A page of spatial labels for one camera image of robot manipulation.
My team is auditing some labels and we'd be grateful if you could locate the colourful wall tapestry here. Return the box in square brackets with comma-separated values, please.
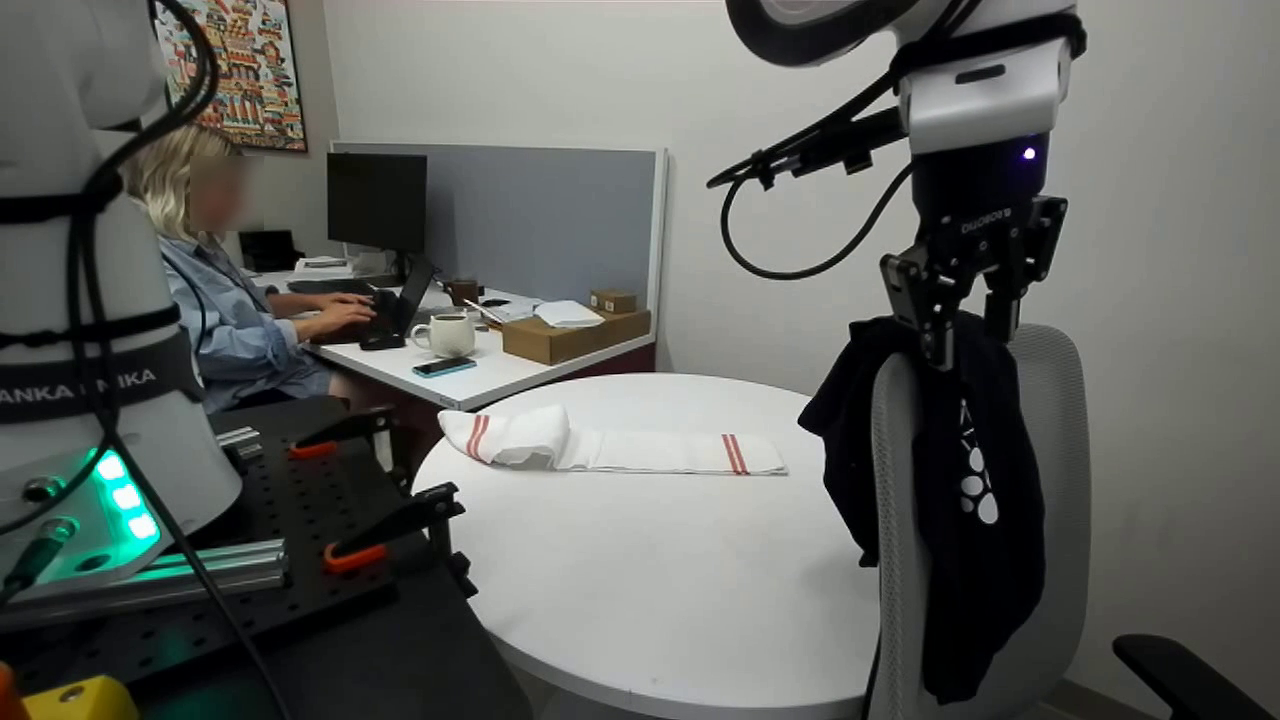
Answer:
[151, 0, 313, 159]

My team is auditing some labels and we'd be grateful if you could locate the orange object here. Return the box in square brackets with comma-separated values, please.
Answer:
[0, 661, 32, 720]

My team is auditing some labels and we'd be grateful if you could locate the person's right hand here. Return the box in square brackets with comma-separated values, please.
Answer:
[291, 290, 383, 348]

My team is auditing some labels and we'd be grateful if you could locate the person's right forearm blue sleeve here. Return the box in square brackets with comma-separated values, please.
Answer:
[226, 297, 327, 375]

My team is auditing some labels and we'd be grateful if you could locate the black perforated breadboard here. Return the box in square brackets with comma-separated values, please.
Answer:
[0, 396, 472, 705]

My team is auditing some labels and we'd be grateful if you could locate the grey office chair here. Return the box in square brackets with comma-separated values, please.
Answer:
[860, 318, 1275, 720]

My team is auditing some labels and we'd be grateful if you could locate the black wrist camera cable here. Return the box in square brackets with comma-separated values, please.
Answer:
[716, 154, 928, 284]

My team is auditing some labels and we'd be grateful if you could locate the white mug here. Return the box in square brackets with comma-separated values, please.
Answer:
[404, 308, 485, 365]

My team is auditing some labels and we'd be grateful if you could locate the orange handled black clamp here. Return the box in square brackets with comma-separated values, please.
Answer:
[283, 404, 399, 469]
[319, 480, 468, 578]

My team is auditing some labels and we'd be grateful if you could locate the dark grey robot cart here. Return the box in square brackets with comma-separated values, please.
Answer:
[0, 391, 539, 720]

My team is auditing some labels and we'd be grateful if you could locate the aluminium rail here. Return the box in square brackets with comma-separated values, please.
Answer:
[0, 530, 291, 630]

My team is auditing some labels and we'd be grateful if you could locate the dark phone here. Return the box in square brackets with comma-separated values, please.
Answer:
[410, 350, 479, 381]

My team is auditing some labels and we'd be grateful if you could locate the small black screen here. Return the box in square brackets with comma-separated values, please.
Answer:
[231, 222, 305, 278]

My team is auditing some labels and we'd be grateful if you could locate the grey desk partition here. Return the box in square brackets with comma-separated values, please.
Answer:
[334, 137, 671, 381]

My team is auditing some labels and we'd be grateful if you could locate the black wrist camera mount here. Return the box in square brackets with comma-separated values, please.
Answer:
[704, 103, 921, 190]

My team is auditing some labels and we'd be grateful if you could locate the black laptop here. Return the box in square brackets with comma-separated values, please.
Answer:
[356, 255, 449, 354]

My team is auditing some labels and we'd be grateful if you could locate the white office desk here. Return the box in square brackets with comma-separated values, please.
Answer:
[247, 258, 659, 413]

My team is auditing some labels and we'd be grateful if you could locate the black top with white print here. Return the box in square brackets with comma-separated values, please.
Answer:
[795, 313, 1054, 709]

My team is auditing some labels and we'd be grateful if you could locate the silver cable connector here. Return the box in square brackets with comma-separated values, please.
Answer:
[0, 511, 83, 609]

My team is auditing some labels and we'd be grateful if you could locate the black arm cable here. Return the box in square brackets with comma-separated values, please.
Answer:
[56, 0, 298, 720]

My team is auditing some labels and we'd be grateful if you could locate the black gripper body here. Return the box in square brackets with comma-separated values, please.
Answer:
[883, 132, 1073, 290]

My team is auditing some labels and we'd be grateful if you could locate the white towel with red stripes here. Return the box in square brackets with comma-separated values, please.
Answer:
[435, 398, 791, 480]

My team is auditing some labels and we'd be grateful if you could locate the white paper stack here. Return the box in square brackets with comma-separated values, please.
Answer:
[527, 297, 613, 336]

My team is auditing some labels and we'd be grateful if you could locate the black computer monitor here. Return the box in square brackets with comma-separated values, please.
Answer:
[326, 147, 434, 258]

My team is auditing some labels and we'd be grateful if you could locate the flat cardboard box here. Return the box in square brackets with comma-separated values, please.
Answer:
[499, 304, 655, 366]

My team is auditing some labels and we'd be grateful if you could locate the person in blue shirt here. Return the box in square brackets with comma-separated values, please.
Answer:
[130, 123, 383, 413]

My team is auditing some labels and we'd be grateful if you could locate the yellow block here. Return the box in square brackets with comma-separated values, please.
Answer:
[16, 669, 146, 720]

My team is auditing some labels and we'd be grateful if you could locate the small cardboard box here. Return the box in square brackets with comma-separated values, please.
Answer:
[583, 284, 643, 318]

